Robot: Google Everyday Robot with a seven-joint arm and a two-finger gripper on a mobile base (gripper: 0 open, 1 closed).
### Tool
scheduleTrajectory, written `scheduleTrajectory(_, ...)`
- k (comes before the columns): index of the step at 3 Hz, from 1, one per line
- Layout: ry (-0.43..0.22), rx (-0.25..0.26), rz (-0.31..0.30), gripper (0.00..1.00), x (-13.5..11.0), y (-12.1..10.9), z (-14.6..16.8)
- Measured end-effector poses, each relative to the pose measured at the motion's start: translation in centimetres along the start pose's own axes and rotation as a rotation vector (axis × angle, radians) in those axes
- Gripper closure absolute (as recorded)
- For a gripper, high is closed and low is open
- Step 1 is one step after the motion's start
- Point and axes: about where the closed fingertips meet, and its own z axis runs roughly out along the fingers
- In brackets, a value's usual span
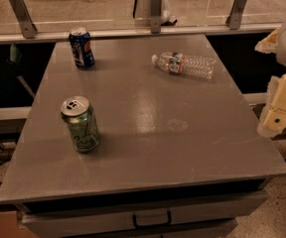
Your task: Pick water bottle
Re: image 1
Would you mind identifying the right metal rail bracket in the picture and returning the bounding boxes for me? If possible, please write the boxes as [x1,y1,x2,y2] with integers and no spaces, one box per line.
[225,0,247,30]

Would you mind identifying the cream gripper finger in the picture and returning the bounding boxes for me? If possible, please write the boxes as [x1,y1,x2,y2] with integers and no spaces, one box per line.
[254,29,279,54]
[257,73,286,138]

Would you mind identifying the metal rail bracket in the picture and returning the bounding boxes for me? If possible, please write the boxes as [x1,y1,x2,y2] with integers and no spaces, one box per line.
[9,0,38,39]
[225,0,247,30]
[150,0,162,34]

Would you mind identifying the clear plastic water bottle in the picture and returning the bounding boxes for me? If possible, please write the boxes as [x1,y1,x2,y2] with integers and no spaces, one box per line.
[151,52,215,79]

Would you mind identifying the middle metal rail bracket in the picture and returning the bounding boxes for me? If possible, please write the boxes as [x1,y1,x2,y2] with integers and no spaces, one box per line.
[150,0,162,34]

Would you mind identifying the horizontal metal rail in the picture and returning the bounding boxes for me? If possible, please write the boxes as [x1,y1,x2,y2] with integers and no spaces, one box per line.
[0,23,281,45]

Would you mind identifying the blue Pepsi soda can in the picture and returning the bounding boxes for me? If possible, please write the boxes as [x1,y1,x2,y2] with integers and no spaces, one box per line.
[69,28,95,69]

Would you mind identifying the green soda can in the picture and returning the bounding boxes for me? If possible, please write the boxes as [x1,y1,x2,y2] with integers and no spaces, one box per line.
[61,96,100,153]

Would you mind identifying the left metal rail bracket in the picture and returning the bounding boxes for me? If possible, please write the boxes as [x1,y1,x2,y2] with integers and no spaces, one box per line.
[9,0,38,39]

